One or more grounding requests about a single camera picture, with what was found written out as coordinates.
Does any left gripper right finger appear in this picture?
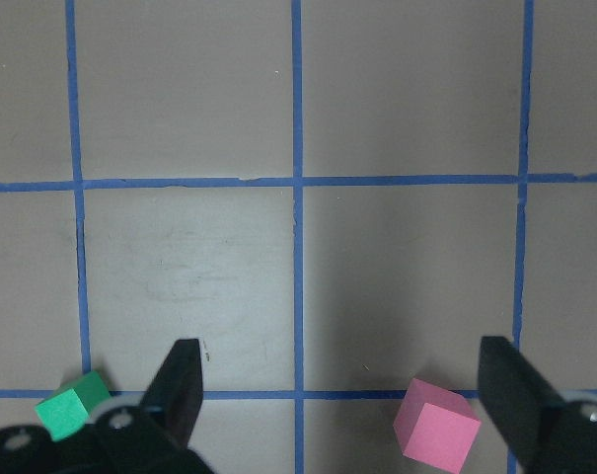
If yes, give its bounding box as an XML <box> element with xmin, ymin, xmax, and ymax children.
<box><xmin>478</xmin><ymin>336</ymin><xmax>566</xmax><ymax>470</ymax></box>

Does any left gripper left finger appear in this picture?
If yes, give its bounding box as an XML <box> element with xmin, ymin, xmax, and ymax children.
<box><xmin>139</xmin><ymin>339</ymin><xmax>203</xmax><ymax>448</ymax></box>

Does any pink cube front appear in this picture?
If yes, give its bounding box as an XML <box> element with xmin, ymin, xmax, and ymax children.
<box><xmin>393</xmin><ymin>378</ymin><xmax>482</xmax><ymax>473</ymax></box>

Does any green cube centre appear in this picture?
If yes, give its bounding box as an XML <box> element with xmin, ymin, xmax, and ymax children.
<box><xmin>35</xmin><ymin>370</ymin><xmax>111</xmax><ymax>441</ymax></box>

